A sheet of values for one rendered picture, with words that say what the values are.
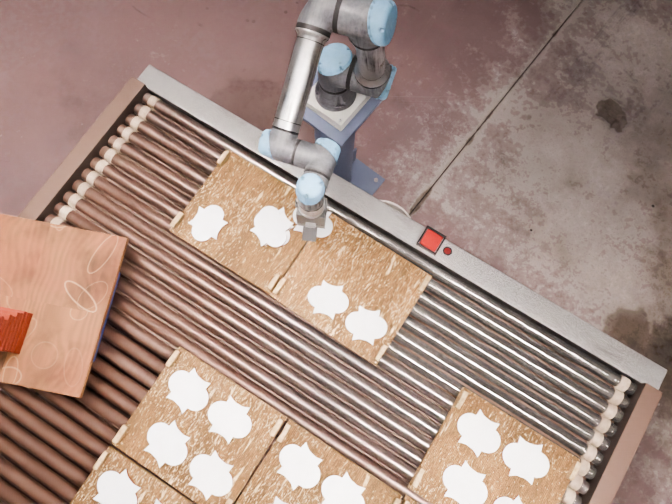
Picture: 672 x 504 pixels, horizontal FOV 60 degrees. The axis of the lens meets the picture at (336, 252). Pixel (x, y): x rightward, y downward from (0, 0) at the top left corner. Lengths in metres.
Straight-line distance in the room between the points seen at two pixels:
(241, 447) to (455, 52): 2.42
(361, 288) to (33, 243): 1.05
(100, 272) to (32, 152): 1.59
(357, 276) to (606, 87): 2.11
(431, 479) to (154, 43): 2.66
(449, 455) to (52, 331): 1.26
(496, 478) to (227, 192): 1.26
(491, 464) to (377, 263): 0.72
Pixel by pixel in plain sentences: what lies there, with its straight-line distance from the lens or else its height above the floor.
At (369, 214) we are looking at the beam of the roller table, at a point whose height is 0.92.
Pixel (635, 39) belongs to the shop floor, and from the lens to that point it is 3.85.
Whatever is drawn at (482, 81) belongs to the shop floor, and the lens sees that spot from 3.41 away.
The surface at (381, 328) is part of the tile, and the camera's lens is 1.90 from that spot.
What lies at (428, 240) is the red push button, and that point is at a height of 0.93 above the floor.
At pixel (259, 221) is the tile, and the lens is 1.97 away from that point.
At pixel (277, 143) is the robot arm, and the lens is 1.63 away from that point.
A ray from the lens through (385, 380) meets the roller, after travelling 1.91.
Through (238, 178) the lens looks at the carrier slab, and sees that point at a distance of 2.06.
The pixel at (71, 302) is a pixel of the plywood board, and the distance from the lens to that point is 1.98.
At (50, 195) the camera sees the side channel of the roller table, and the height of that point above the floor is 0.95.
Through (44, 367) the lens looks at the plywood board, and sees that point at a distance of 1.98.
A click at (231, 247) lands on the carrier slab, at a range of 1.98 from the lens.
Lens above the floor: 2.82
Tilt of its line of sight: 75 degrees down
